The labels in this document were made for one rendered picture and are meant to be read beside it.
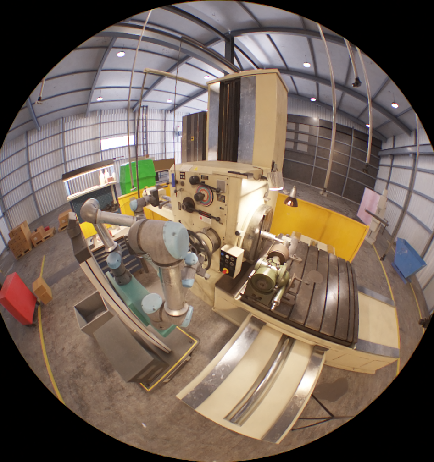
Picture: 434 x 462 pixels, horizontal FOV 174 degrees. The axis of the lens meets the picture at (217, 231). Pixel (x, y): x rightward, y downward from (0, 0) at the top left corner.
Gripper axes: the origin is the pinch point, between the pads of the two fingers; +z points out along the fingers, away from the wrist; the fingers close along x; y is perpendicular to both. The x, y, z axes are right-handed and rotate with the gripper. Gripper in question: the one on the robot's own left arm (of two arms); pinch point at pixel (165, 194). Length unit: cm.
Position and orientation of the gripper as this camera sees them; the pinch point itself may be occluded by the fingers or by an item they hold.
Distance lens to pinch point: 119.8
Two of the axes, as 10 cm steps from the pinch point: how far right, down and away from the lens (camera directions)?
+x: -0.3, 8.5, 5.3
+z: 6.1, -4.1, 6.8
